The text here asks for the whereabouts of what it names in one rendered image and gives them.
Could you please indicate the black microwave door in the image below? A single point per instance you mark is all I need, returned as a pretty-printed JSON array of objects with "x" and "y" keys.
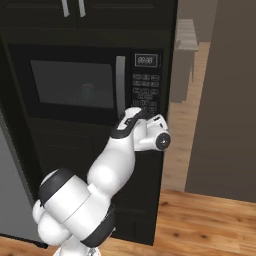
[{"x": 73, "y": 83}]

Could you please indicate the black tall cabinet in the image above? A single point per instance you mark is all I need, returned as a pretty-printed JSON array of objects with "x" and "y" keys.
[{"x": 150, "y": 186}]

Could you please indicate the small dim cup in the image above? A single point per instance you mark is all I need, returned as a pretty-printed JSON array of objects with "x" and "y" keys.
[{"x": 87, "y": 93}]

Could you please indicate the grey kitchen island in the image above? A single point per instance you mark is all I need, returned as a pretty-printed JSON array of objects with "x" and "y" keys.
[{"x": 185, "y": 60}]

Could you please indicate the grey fridge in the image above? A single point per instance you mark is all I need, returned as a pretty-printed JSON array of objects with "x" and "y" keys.
[{"x": 13, "y": 186}]

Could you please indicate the black microwave oven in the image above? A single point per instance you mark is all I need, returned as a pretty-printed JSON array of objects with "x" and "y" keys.
[{"x": 146, "y": 93}]

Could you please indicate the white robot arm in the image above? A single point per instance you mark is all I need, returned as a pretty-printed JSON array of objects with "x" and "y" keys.
[{"x": 106, "y": 166}]

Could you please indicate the black cupboard door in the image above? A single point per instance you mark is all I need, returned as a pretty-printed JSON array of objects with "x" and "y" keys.
[
  {"x": 126, "y": 13},
  {"x": 33, "y": 13}
]

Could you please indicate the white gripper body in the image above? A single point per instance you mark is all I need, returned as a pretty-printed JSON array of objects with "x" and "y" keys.
[{"x": 156, "y": 118}]

